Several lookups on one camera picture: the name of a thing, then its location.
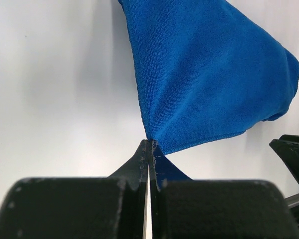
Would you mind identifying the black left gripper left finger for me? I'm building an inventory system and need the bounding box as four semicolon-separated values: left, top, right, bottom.
0;140;149;239

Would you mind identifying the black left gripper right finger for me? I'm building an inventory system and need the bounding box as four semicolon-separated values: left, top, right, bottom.
149;140;299;239

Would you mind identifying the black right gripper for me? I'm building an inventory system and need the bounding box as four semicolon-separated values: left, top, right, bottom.
269;134;299;184

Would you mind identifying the blue towel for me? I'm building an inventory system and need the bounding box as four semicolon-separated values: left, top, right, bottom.
120;0;299;154

